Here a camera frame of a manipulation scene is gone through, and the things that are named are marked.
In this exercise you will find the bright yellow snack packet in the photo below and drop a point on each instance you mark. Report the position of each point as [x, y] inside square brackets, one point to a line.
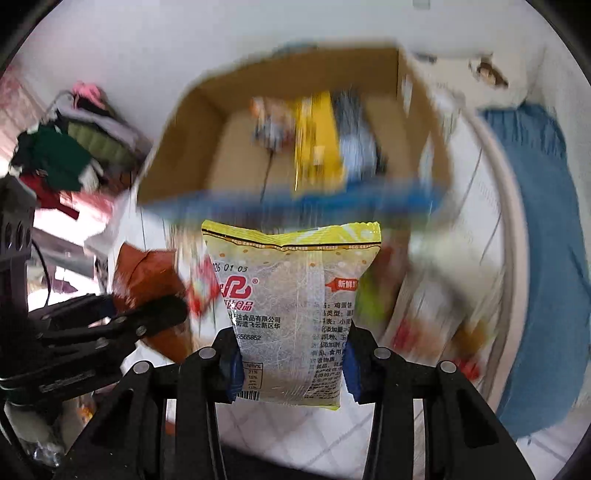
[318, 143]

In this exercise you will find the orange grey snack packet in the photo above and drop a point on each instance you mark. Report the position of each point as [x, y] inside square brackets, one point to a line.
[272, 122]

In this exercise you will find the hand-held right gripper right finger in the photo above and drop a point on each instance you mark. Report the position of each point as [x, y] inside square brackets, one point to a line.
[353, 374]

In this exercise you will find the red white snack packet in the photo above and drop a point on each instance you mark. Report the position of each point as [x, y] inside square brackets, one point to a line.
[203, 288]

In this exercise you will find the pink cloth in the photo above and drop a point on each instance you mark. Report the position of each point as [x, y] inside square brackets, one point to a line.
[99, 217]

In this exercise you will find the cardboard box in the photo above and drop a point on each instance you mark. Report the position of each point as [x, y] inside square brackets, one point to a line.
[221, 152]

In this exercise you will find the white grid tablecloth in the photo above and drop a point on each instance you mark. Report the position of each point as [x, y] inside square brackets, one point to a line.
[295, 443]

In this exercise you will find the heap of assorted snack packets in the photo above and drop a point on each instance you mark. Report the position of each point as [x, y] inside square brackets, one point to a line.
[438, 300]

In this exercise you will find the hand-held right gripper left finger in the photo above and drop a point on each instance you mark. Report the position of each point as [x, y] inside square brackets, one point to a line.
[234, 374]

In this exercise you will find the blue cloth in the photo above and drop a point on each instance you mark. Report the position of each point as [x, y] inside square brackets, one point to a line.
[540, 258]

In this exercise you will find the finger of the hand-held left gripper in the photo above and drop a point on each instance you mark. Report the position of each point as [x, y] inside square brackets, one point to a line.
[157, 314]
[74, 311]

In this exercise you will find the yellow white snack packet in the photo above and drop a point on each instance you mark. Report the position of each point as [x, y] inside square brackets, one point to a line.
[286, 295]

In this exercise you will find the blue white snack packet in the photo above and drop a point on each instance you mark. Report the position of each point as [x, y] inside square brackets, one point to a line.
[358, 138]

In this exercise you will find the pile of clothes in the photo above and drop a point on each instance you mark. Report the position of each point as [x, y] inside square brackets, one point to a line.
[78, 147]

